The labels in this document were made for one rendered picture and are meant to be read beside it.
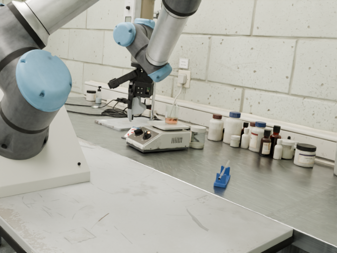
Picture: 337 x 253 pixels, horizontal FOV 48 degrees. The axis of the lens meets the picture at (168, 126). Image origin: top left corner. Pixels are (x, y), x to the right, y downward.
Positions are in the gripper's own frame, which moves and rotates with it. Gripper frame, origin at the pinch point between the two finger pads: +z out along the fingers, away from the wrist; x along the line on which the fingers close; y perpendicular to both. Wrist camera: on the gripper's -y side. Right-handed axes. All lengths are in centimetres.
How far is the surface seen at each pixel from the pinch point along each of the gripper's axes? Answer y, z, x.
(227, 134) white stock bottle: 38.3, 5.6, 17.5
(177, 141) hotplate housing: 19.0, 5.5, -4.1
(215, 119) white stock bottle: 32.7, 0.8, 21.2
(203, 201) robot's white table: 29, 7, -50
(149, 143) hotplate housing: 9.8, 5.7, -11.6
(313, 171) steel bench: 66, 7, -11
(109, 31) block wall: -37, -28, 107
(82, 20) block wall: -62, -33, 129
